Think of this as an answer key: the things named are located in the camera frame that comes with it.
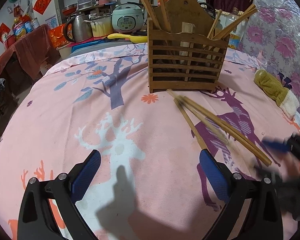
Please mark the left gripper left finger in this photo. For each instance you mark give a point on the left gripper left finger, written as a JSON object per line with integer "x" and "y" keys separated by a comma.
{"x": 36, "y": 219}

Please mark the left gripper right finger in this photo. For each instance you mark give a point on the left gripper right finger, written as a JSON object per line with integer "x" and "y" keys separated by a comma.
{"x": 263, "y": 219}

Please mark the olive green plush glove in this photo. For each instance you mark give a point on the olive green plush glove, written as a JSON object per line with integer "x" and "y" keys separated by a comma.
{"x": 272, "y": 87}

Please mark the wooden chopstick bundle on table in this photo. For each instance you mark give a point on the wooden chopstick bundle on table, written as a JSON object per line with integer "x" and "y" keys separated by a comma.
{"x": 196, "y": 108}

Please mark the pink printed tablecloth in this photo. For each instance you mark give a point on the pink printed tablecloth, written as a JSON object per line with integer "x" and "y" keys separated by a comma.
{"x": 150, "y": 184}

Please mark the clear oil bottle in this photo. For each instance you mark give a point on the clear oil bottle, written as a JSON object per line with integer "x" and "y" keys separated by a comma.
{"x": 237, "y": 33}

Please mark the wooden utensil holder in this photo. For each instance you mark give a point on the wooden utensil holder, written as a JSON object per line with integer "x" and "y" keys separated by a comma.
{"x": 181, "y": 56}

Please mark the chopstick in holder right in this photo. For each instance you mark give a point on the chopstick in holder right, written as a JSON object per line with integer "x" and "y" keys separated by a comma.
{"x": 232, "y": 26}

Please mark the chopstick in holder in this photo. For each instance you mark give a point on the chopstick in holder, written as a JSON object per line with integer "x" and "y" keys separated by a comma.
{"x": 162, "y": 5}
{"x": 232, "y": 26}

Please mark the red cloth covered table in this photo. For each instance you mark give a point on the red cloth covered table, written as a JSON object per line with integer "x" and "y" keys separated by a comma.
{"x": 32, "y": 50}

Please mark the yellow black small pan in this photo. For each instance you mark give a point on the yellow black small pan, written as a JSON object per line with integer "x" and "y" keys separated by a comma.
{"x": 131, "y": 38}

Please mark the steel electric kettle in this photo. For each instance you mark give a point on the steel electric kettle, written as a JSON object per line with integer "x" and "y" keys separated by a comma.
{"x": 80, "y": 29}

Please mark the cream cooking pot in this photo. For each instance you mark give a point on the cream cooking pot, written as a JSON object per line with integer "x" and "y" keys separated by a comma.
{"x": 101, "y": 25}

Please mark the chopstick in holder left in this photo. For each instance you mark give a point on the chopstick in holder left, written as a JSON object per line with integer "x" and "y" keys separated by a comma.
{"x": 162, "y": 5}

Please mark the mint green rice cooker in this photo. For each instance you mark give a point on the mint green rice cooker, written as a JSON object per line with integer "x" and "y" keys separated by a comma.
{"x": 127, "y": 18}

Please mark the white refrigerator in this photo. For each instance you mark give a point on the white refrigerator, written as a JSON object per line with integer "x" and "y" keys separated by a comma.
{"x": 48, "y": 12}

